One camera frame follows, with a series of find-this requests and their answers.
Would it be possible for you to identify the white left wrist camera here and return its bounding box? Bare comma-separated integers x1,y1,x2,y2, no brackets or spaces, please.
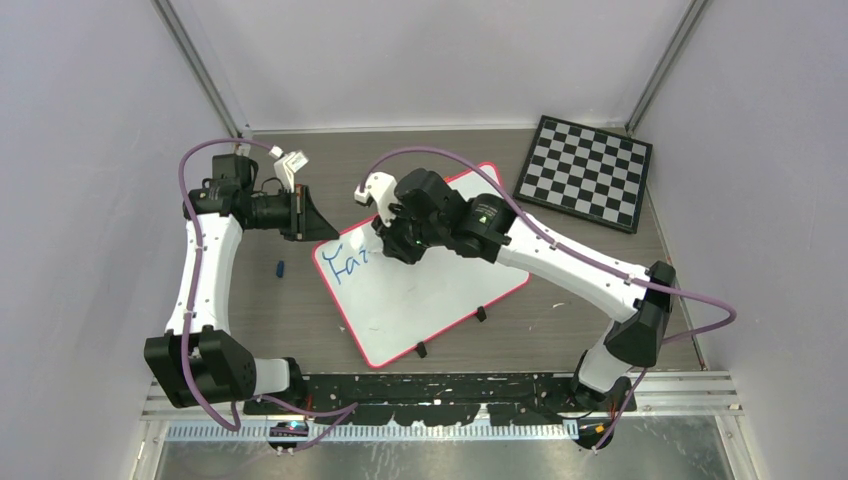
269,145,309,193

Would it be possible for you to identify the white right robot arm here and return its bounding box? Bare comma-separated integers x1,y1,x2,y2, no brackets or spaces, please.
354,168,675,411

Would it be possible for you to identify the aluminium frame rail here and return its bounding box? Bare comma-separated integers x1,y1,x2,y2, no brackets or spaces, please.
141,372,744,443

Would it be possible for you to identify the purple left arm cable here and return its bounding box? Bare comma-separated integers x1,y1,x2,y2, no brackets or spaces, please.
177,137,359,453

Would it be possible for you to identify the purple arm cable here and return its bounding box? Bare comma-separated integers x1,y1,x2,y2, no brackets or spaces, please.
177,137,359,453
356,145,738,454

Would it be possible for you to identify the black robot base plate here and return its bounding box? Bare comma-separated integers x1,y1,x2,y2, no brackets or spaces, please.
241,372,639,429

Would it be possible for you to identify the black and white chessboard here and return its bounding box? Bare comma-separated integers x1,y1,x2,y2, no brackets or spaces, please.
512,115,653,234

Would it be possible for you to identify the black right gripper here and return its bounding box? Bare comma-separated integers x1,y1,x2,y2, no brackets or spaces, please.
371,198,446,265

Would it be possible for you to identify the pink-framed whiteboard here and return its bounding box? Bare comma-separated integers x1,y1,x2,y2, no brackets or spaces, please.
311,161,533,370

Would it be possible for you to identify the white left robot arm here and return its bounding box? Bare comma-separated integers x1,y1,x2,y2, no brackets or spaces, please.
143,151,339,414

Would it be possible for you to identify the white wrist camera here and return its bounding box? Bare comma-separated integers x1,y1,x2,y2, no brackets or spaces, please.
354,172,399,227
269,145,309,193

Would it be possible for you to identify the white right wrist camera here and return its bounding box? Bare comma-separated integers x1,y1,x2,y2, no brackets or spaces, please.
354,172,399,227

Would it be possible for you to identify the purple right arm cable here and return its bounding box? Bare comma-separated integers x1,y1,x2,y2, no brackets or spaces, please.
356,145,738,454

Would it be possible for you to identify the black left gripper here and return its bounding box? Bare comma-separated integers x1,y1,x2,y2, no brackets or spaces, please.
247,185,340,242

